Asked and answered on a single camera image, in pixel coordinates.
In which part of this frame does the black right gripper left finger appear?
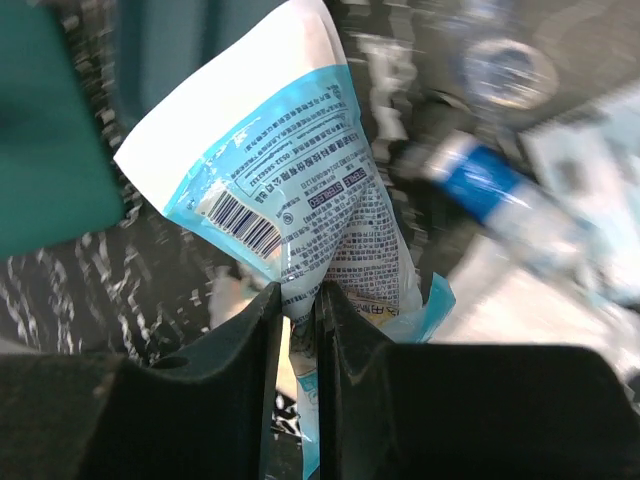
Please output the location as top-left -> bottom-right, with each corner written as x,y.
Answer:
1,283 -> 282,479

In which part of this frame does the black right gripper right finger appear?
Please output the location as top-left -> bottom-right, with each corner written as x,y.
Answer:
315,282 -> 639,479

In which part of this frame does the blue cotton swab bag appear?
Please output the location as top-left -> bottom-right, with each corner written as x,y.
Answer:
115,1 -> 455,476

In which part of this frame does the teal medicine kit box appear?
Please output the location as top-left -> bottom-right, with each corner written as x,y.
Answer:
1,1 -> 125,258

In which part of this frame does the blue divided tray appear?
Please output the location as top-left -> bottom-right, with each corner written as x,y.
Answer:
112,0 -> 280,129

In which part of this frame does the white gauze pack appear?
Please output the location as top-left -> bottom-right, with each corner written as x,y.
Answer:
432,236 -> 639,384

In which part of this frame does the blue labelled spray bottle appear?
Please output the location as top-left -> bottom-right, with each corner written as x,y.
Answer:
395,130 -> 593,275

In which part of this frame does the clear tape roll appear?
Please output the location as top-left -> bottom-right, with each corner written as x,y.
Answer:
459,37 -> 559,110

